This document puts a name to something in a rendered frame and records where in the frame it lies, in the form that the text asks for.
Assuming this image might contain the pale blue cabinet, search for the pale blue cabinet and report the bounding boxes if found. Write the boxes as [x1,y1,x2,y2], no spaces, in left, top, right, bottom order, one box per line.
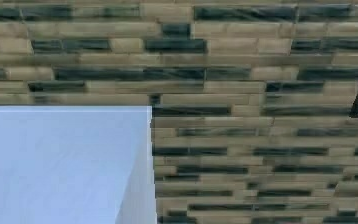
[0,105,159,224]

